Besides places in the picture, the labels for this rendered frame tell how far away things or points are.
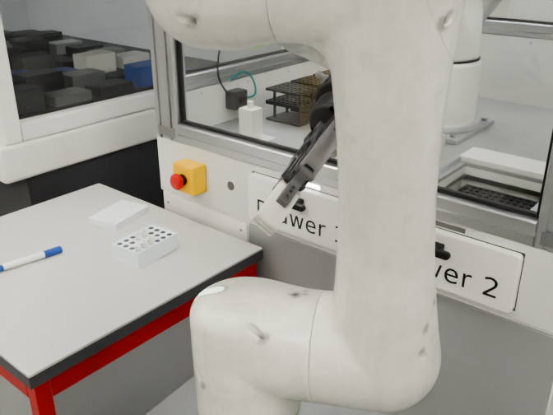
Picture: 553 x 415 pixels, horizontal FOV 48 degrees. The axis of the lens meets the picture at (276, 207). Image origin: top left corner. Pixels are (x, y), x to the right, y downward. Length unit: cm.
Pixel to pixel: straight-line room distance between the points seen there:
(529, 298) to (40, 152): 129
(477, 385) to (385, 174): 77
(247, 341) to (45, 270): 79
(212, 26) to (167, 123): 101
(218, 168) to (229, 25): 93
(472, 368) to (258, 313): 64
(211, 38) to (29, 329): 79
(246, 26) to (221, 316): 32
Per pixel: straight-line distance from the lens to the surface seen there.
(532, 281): 113
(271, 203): 74
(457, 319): 122
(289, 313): 70
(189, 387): 101
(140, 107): 199
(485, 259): 112
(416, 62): 53
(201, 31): 56
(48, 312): 126
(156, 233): 142
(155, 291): 127
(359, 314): 65
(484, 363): 125
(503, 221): 110
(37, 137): 181
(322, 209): 126
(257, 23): 55
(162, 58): 152
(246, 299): 72
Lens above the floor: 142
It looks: 24 degrees down
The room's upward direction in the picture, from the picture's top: straight up
